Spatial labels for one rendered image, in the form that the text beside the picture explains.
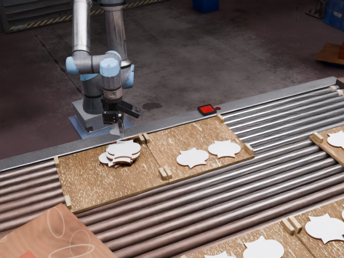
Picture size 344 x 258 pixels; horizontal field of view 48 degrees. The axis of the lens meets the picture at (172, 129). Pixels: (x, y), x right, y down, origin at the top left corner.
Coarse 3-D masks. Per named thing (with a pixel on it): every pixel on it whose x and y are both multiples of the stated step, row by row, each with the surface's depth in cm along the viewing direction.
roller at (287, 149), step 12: (300, 144) 179; (312, 144) 181; (264, 156) 173; (276, 156) 175; (228, 168) 167; (192, 180) 162; (144, 192) 156; (156, 192) 158; (108, 204) 152; (120, 204) 153; (84, 216) 149
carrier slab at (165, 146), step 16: (176, 128) 189; (192, 128) 188; (208, 128) 188; (224, 128) 188; (160, 144) 179; (176, 144) 179; (192, 144) 178; (208, 144) 178; (240, 144) 177; (160, 160) 170; (176, 160) 169; (208, 160) 169; (224, 160) 168; (240, 160) 168; (176, 176) 161; (192, 176) 162
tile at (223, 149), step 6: (216, 144) 176; (222, 144) 176; (228, 144) 176; (234, 144) 176; (210, 150) 172; (216, 150) 172; (222, 150) 172; (228, 150) 172; (234, 150) 172; (240, 150) 173; (222, 156) 169; (228, 156) 170; (234, 156) 169
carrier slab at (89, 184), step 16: (144, 144) 179; (64, 160) 171; (80, 160) 171; (96, 160) 171; (144, 160) 170; (64, 176) 163; (80, 176) 163; (96, 176) 162; (112, 176) 162; (128, 176) 162; (144, 176) 161; (160, 176) 161; (64, 192) 155; (80, 192) 155; (96, 192) 154; (112, 192) 154; (128, 192) 154; (80, 208) 148
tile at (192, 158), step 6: (192, 150) 173; (198, 150) 173; (180, 156) 170; (186, 156) 170; (192, 156) 170; (198, 156) 169; (204, 156) 169; (180, 162) 166; (186, 162) 166; (192, 162) 166; (198, 162) 166; (204, 162) 166
